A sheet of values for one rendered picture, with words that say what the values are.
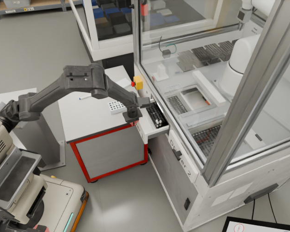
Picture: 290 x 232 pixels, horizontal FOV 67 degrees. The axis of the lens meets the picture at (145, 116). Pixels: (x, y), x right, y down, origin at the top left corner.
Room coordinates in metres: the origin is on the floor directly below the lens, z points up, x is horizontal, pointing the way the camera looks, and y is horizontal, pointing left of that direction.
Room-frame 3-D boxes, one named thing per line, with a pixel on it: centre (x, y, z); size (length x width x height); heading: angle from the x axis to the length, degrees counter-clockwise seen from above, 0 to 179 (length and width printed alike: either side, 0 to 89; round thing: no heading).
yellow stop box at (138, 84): (1.21, 0.05, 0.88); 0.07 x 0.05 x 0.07; 22
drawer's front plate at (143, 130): (0.86, 0.05, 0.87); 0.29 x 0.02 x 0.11; 22
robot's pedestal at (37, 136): (1.12, 0.95, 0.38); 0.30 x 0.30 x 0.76; 15
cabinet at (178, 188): (1.04, -0.55, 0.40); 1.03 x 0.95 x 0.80; 22
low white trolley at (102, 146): (1.18, 0.35, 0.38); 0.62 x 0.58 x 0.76; 22
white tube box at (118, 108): (1.07, 0.19, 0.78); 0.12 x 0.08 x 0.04; 112
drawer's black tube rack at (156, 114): (0.93, -0.14, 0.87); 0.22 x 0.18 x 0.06; 112
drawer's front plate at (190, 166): (0.62, -0.20, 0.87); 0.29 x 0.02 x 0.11; 22
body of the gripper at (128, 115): (0.82, 0.07, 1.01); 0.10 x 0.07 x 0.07; 112
